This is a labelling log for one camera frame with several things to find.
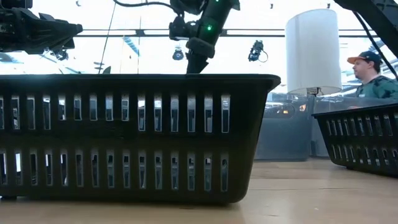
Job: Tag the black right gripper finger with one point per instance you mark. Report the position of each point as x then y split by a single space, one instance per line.
196 65

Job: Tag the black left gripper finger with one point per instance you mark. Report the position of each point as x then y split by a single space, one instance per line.
59 29
62 45

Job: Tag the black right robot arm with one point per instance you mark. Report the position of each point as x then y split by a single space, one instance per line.
217 15

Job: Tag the black hanging ceiling spotlight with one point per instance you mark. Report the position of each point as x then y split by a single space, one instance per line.
256 49

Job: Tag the dark horizontal window bar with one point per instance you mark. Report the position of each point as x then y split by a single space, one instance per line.
255 32

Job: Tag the large black slotted plastic basket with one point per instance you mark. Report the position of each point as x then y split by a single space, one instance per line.
130 137

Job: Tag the white cylindrical column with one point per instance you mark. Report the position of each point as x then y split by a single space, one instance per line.
312 49

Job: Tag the grey partition cabinet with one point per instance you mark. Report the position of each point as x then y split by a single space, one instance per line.
286 137

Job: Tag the person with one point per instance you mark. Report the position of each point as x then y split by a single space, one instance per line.
374 84

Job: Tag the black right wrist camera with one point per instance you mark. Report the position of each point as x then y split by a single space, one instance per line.
182 29

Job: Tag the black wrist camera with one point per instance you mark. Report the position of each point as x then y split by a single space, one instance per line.
15 3
182 29

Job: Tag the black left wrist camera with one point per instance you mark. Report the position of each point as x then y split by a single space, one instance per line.
15 3

